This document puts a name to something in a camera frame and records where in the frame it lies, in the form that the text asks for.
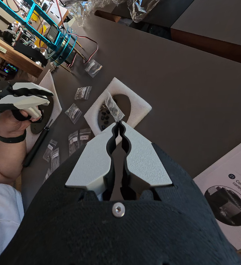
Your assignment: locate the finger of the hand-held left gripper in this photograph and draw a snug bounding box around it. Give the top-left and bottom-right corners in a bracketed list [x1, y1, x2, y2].
[0, 91, 50, 109]
[12, 82, 54, 97]

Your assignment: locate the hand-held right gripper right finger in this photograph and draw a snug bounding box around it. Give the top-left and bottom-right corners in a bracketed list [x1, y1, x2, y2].
[120, 121, 173, 200]

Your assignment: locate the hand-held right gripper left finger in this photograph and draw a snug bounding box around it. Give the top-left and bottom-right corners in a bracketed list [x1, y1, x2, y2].
[65, 122, 120, 201]

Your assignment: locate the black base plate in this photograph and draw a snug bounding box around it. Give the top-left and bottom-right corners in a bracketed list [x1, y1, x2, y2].
[30, 94, 55, 134]

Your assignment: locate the white foam square with hole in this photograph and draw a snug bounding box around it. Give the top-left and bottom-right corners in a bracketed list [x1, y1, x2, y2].
[84, 77, 152, 145]

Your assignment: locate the clear plastic standoff pouch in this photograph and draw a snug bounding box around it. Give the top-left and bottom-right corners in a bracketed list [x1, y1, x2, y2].
[104, 95, 125, 122]

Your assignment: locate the person's left forearm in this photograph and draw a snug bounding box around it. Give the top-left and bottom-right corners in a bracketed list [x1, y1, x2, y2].
[0, 133, 27, 183]

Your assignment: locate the person's left hand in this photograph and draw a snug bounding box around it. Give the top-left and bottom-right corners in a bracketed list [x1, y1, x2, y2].
[0, 109, 42, 138]

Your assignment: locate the large white foam sheet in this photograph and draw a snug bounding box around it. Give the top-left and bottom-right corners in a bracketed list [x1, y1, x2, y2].
[26, 69, 63, 154]

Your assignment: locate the wooden table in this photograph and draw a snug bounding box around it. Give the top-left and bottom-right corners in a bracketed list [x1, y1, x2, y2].
[0, 31, 45, 79]

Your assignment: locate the black wristband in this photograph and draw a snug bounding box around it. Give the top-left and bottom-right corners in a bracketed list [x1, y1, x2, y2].
[0, 129, 27, 144]

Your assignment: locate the black screwdriver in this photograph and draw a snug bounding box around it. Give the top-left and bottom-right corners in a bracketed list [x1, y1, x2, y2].
[23, 119, 53, 168]

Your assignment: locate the set of labelled screw bags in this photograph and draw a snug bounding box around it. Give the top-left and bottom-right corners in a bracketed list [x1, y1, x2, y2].
[43, 59, 103, 185]

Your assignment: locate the crumpled clear plastic wrap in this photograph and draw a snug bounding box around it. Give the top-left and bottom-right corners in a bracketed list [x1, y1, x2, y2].
[128, 0, 161, 23]
[67, 0, 131, 28]

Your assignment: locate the printed assembly manual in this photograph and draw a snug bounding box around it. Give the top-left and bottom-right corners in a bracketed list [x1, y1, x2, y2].
[192, 135, 241, 265]

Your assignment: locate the red black servo cable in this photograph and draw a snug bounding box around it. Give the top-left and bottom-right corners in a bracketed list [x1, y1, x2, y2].
[67, 35, 98, 67]

